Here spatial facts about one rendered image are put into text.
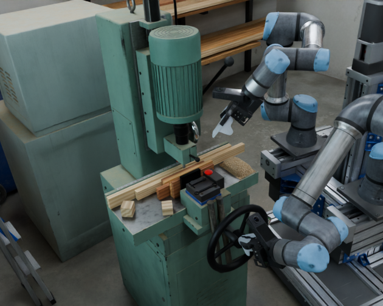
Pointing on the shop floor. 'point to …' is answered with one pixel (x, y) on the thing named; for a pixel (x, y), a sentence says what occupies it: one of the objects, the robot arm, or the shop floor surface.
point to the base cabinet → (180, 273)
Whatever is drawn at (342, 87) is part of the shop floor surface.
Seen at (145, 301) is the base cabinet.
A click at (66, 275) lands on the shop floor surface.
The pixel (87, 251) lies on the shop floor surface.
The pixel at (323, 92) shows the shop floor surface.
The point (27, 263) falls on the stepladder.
